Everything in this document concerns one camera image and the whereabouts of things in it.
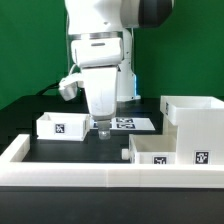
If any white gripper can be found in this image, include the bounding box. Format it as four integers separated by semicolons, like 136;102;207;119
82;66;118;140

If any white front drawer tray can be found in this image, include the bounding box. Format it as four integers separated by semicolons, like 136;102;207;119
121;134;176;165

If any white drawer tray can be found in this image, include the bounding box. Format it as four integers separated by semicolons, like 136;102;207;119
121;134;176;165
36;112;90;141

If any white drawer cabinet box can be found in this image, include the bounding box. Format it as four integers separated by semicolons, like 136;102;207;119
160;96;224;165

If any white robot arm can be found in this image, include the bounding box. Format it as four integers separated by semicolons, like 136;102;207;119
59;0;174;140

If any white rear drawer tray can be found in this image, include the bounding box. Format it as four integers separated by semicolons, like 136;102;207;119
36;112;90;141

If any marker tag sheet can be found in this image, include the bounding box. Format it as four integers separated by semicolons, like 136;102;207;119
90;116;156;132

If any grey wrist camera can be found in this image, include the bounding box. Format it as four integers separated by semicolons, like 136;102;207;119
59;73;84;101

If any black cable bundle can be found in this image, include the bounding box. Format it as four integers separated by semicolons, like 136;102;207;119
35;81;68;97

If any white U-shaped border frame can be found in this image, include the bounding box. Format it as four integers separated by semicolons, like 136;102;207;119
0;134;224;188

